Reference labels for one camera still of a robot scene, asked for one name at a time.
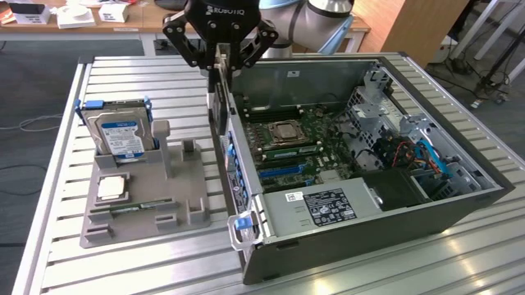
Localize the dark grey rounded object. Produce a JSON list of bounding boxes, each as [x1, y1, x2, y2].
[[154, 0, 189, 9]]

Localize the low profile graphics card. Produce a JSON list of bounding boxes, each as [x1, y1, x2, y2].
[[206, 42, 232, 136]]

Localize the black open PC case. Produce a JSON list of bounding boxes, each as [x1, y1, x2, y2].
[[212, 54, 518, 286]]

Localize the metal CPU socket frame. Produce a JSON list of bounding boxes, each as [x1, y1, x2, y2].
[[265, 119, 308, 145]]

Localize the coloured power wire bundle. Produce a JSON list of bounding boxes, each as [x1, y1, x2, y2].
[[393, 141, 432, 168]]

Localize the black stand with casters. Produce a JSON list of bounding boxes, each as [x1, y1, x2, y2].
[[471, 30, 525, 108]]

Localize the red book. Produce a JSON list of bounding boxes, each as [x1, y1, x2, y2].
[[0, 6, 19, 25]]

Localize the white table leg frame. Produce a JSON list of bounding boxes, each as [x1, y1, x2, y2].
[[449, 0, 525, 81]]

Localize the blue data wire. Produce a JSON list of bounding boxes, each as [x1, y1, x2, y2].
[[416, 138, 448, 181]]

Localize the hard disk with blue bracket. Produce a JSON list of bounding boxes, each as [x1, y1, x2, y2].
[[74, 95, 160, 160]]

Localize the grey power supply unit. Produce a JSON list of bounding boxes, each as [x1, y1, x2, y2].
[[262, 178, 385, 237]]

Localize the white floor cable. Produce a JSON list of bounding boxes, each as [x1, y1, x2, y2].
[[0, 112, 66, 132]]

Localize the long black expansion slot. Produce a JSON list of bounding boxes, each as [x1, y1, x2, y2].
[[258, 160, 308, 169]]

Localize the white labelled box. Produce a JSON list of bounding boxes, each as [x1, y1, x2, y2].
[[98, 2, 133, 24]]

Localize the white round container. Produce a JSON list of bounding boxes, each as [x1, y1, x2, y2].
[[55, 4, 99, 30]]

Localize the grey plastic parts rack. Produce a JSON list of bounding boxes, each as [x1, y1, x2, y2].
[[79, 119, 213, 250]]

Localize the black plastic fan shroud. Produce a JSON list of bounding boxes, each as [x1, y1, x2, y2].
[[363, 170, 432, 213]]

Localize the blue expansion slot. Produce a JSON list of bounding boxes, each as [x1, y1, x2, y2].
[[258, 167, 310, 179]]

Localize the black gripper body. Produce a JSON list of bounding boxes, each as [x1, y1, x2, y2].
[[184, 0, 265, 47]]

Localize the wooden cabinet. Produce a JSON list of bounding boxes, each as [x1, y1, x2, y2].
[[351, 0, 471, 67]]

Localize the white box with black insert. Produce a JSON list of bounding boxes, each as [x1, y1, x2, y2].
[[9, 1, 54, 25]]

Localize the white electrical box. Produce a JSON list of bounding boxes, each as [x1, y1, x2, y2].
[[439, 35, 459, 61]]

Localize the CPU with thermal paste residue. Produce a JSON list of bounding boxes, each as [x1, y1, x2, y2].
[[276, 124, 301, 139]]

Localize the clean silver CPU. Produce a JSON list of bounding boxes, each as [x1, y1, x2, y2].
[[97, 177, 126, 200]]

